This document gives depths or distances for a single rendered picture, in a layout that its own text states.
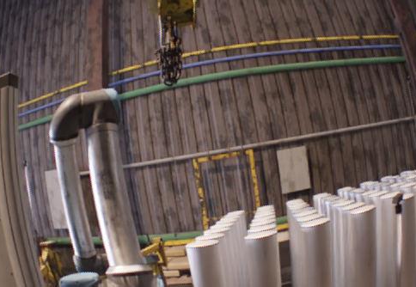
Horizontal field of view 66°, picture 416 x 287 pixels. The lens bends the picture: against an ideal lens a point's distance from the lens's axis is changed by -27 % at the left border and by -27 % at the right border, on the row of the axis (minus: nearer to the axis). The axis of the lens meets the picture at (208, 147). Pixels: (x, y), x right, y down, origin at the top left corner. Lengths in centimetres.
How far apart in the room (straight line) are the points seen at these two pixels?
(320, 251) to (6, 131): 156
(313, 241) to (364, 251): 33
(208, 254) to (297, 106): 538
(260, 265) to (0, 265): 135
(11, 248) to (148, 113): 650
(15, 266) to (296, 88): 658
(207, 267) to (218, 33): 596
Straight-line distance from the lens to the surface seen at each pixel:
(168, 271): 586
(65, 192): 132
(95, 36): 684
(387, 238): 242
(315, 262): 201
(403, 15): 701
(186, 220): 720
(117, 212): 115
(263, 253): 197
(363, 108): 738
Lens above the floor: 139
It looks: 5 degrees up
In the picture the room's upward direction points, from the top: 9 degrees counter-clockwise
